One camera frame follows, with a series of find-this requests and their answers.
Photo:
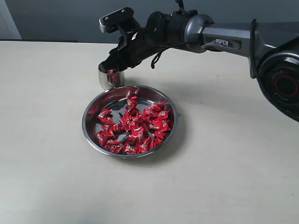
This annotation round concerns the red candy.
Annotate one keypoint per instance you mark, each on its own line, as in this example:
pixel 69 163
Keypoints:
pixel 129 149
pixel 111 71
pixel 159 125
pixel 102 138
pixel 137 132
pixel 132 102

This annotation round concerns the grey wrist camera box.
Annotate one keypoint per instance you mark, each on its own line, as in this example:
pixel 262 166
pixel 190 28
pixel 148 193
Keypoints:
pixel 122 19

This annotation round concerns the stainless steel cup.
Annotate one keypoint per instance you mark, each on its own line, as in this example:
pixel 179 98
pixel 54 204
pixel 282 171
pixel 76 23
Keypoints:
pixel 111 81

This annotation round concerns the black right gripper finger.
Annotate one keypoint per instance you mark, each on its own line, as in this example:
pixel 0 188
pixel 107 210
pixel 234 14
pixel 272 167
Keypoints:
pixel 113 62

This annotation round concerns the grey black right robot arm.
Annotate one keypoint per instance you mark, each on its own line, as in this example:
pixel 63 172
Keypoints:
pixel 271 48

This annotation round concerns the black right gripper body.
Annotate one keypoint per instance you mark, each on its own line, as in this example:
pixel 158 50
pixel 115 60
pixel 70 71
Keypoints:
pixel 147 42

